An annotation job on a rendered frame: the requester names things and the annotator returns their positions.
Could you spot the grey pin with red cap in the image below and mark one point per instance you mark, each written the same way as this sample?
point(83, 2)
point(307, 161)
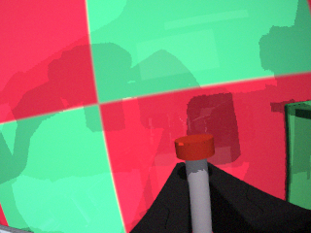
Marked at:
point(195, 149)

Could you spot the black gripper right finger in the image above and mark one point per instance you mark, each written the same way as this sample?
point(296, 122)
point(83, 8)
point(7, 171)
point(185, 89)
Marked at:
point(237, 207)

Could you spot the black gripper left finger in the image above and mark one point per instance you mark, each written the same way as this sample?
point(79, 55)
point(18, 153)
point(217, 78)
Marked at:
point(170, 212)

